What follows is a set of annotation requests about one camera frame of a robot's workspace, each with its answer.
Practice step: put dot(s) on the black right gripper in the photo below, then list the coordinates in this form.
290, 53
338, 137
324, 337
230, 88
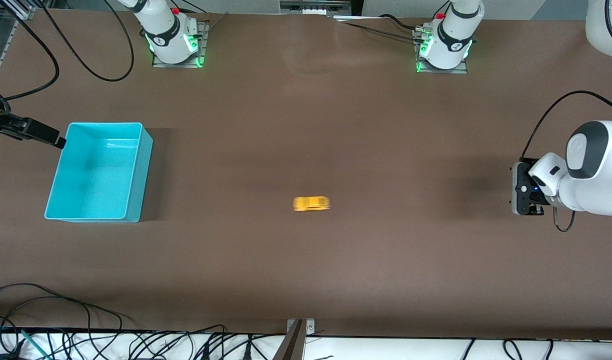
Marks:
12, 125

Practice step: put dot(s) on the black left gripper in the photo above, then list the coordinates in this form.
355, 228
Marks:
535, 196

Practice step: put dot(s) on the yellow beetle toy car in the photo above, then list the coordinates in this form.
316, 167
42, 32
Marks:
312, 203

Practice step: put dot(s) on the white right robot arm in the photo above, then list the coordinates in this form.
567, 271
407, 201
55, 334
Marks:
166, 35

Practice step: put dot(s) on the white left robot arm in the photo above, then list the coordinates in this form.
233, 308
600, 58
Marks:
596, 170

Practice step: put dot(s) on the teal plastic bin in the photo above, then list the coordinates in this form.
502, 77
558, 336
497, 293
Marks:
96, 175

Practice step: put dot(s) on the silver mounting plate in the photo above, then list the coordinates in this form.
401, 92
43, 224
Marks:
310, 327

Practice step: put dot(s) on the black power plug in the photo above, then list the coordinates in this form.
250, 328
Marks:
205, 352
247, 352

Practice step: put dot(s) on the grey power strip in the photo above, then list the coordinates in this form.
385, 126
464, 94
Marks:
316, 6

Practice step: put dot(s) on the black left camera mount bracket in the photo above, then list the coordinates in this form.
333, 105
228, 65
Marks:
522, 185

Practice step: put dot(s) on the aluminium frame profile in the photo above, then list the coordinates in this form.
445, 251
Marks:
21, 10

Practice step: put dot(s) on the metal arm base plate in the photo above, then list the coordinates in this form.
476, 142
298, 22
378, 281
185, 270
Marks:
461, 71
158, 64

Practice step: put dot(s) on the dark grey tapered post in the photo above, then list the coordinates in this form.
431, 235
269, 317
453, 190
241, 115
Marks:
291, 347

